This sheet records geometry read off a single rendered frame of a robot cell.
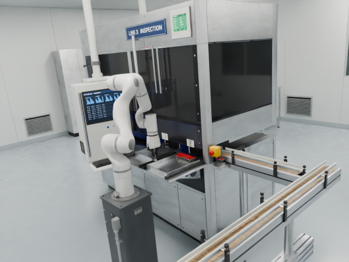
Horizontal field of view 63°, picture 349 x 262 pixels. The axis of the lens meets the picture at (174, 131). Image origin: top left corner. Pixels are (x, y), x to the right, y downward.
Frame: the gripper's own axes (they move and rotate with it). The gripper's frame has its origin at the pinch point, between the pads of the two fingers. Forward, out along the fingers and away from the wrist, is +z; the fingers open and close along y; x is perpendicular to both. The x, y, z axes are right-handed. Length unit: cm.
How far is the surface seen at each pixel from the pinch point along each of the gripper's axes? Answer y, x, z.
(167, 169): -5.6, 7.3, 12.7
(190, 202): -34, -5, 55
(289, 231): -27, 99, 34
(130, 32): -22, -62, -100
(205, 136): -34.6, 21.7, -9.6
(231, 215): -64, 15, 71
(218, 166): -38, 30, 13
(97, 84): 12, -72, -56
